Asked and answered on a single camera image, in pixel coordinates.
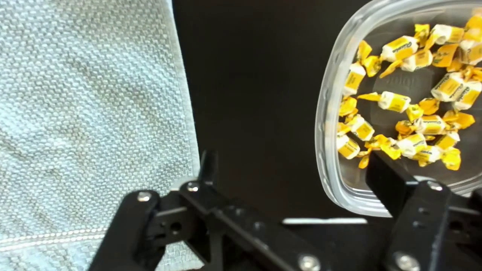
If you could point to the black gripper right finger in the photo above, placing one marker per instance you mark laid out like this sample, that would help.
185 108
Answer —
418 220

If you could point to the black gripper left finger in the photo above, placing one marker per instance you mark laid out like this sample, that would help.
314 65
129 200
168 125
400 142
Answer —
144 226

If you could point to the clear plastic bowl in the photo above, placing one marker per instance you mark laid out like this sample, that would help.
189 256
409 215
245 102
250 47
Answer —
325 110

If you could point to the light blue towel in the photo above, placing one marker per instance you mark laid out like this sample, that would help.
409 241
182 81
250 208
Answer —
75 99

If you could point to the round black table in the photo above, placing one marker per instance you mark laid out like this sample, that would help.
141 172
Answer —
250 99

